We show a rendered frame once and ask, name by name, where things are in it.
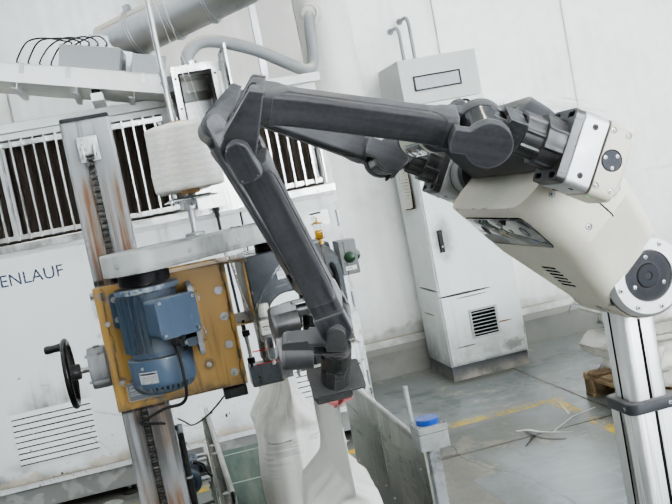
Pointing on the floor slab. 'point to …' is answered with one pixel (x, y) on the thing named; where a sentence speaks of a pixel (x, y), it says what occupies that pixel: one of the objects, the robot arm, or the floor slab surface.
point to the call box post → (437, 477)
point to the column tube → (122, 231)
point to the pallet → (599, 382)
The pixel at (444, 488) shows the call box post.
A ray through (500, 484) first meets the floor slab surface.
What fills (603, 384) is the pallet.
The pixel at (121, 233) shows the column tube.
